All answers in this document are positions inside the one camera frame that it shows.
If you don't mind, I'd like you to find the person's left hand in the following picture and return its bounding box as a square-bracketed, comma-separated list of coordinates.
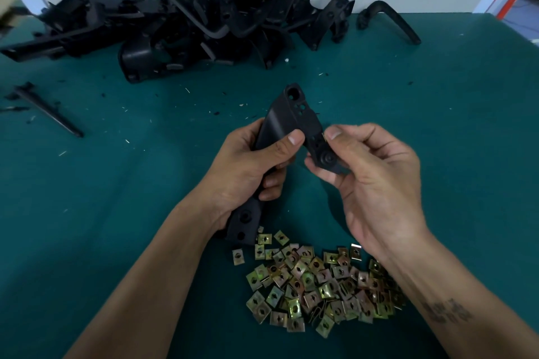
[189, 117, 306, 233]

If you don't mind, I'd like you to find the person's right hand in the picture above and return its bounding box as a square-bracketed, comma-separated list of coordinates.
[305, 123, 431, 259]

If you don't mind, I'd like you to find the pile of brass clip nuts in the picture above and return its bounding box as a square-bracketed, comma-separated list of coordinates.
[231, 228, 407, 339]

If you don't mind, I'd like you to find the pile of black plastic brackets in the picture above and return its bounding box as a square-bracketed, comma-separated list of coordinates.
[0, 0, 355, 84]

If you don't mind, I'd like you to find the person's right forearm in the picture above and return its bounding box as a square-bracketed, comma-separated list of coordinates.
[374, 232, 539, 359]

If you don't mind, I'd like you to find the person's left forearm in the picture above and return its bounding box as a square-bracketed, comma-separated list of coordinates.
[66, 199, 224, 359]

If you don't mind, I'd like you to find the green table cloth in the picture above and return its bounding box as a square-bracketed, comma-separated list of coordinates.
[0, 11, 539, 359]

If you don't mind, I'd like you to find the thin black plastic strip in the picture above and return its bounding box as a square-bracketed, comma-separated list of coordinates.
[8, 81, 85, 137]

